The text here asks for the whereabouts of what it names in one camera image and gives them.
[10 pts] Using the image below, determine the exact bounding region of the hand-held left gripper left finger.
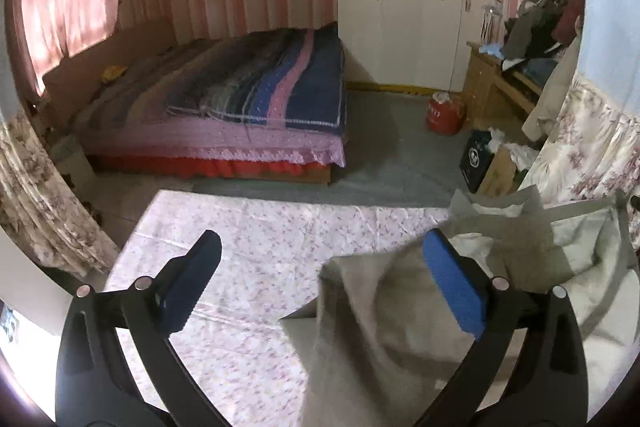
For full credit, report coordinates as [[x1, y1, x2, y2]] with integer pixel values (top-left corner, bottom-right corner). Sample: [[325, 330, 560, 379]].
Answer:
[[54, 229, 236, 427]]

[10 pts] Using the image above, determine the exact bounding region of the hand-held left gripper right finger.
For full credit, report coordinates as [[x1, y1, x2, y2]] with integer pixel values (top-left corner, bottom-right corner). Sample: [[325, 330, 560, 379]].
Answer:
[[410, 228, 589, 427]]

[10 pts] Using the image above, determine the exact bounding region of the olive jacket with white lining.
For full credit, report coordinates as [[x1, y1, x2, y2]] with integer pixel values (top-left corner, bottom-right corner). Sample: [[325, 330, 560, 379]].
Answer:
[[278, 186, 640, 427]]

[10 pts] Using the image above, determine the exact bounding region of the pile of dark clothes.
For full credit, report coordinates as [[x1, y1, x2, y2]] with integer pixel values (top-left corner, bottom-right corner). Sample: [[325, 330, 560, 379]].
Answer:
[[500, 0, 587, 74]]

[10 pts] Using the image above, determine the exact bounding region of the pink floral sheet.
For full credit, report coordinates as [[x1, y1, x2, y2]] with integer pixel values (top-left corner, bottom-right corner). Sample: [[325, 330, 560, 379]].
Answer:
[[102, 189, 556, 427]]

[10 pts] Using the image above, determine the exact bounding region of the cardboard box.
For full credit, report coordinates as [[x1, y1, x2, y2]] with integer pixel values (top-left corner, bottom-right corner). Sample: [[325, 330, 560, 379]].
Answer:
[[477, 146, 519, 198]]

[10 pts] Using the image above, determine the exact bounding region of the black bag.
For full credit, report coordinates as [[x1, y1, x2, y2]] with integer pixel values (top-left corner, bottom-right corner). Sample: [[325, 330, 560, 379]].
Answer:
[[458, 129, 502, 194]]

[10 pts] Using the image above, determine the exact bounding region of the white crumpled cloth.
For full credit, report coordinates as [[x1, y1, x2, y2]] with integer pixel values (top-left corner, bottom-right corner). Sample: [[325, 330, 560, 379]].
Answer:
[[504, 141, 539, 172]]

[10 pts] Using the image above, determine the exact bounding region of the bed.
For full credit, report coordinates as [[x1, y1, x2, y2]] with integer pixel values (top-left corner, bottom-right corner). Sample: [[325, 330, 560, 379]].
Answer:
[[42, 19, 349, 186]]

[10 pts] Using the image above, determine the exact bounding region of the white panel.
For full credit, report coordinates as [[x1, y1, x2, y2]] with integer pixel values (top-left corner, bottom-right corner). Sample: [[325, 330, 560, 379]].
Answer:
[[0, 227, 77, 338]]

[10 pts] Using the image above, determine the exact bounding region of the small white bedside bin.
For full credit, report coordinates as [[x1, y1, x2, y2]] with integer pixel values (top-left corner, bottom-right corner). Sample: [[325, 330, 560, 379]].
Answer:
[[50, 133, 97, 188]]

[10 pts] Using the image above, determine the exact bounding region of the red plastic container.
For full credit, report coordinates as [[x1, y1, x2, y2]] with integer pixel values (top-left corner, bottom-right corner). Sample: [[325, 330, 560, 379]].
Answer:
[[425, 90, 467, 137]]

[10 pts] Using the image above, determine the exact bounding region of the blue curtain with floral hem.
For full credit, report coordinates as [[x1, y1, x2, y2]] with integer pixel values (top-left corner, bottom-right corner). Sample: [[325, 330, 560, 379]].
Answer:
[[521, 0, 640, 219], [0, 0, 120, 277]]

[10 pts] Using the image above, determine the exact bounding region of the wooden desk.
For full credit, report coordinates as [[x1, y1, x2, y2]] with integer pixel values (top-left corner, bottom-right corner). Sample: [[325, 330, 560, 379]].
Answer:
[[462, 40, 549, 128]]

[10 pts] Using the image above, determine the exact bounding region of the striped knitted blanket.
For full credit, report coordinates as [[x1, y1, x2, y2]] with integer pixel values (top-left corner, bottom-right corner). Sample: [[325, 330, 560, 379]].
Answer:
[[166, 22, 349, 131]]

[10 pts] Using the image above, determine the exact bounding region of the white wardrobe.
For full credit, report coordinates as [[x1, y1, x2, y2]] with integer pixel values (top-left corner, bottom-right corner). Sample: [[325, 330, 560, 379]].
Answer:
[[335, 0, 497, 96]]

